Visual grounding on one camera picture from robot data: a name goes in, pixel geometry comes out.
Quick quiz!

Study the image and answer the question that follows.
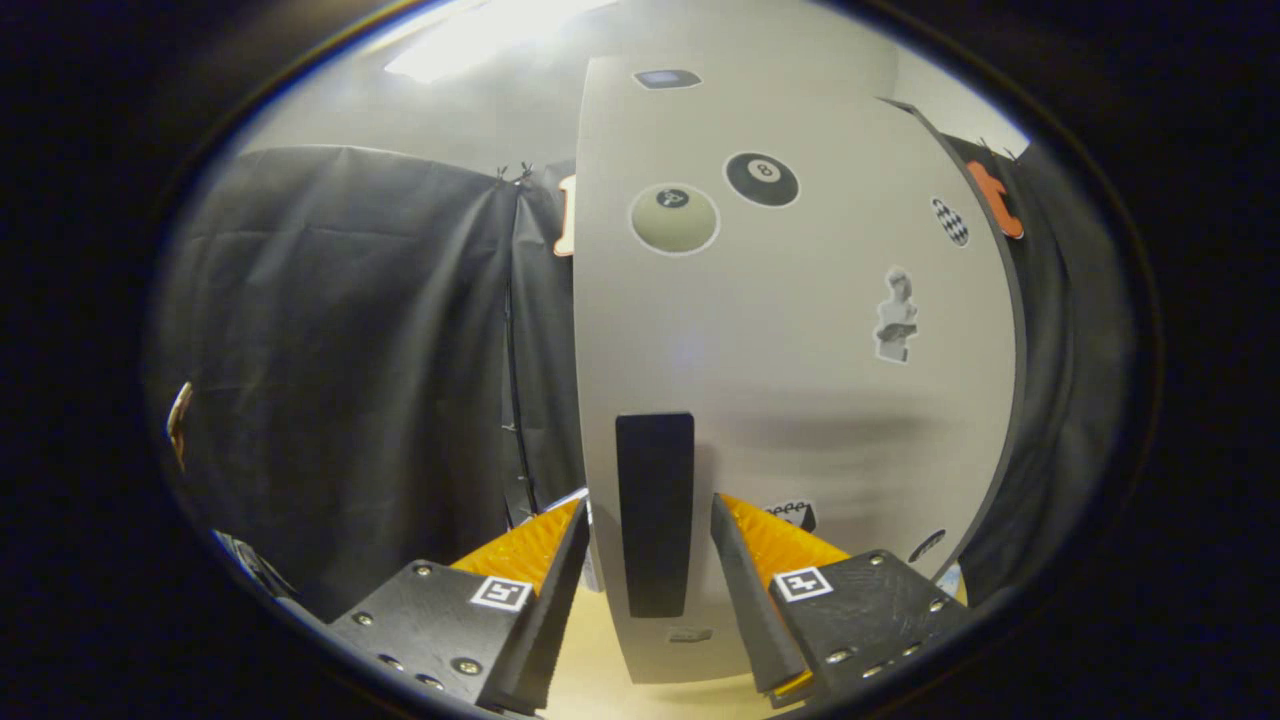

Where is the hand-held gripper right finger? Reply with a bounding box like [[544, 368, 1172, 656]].
[[710, 492, 971, 709]]

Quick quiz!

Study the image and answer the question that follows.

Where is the dark metal frame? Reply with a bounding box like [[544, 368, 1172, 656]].
[[213, 528, 298, 603]]

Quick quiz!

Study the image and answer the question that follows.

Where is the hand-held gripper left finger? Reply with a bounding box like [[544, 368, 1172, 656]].
[[325, 497, 591, 716]]

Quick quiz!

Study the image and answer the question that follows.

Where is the dark grey cabinet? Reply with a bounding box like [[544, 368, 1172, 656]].
[[880, 98, 1029, 581]]

